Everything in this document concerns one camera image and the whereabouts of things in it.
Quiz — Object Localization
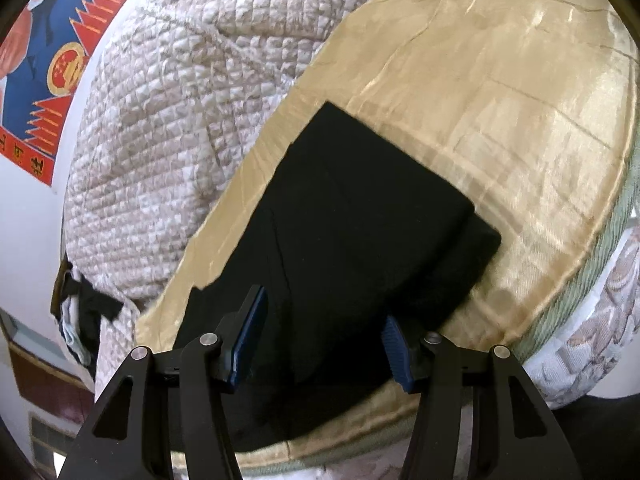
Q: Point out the black pants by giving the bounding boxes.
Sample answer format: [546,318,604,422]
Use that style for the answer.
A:
[176,103,501,453]

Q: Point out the dark red wooden cabinet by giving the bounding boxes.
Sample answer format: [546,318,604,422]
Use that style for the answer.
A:
[9,342,93,425]

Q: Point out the dark clothes pile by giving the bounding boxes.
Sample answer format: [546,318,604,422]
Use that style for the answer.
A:
[50,257,122,379]

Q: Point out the gold satin bedspread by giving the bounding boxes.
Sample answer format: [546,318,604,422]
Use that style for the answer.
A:
[134,0,640,476]

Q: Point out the beige quilted floral comforter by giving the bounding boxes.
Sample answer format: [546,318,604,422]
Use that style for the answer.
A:
[63,0,369,389]

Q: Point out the window with frame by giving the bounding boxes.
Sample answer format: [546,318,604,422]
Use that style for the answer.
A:
[29,414,75,479]

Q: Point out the red blue wall poster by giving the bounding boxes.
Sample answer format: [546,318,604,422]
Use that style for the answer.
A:
[1,0,127,185]

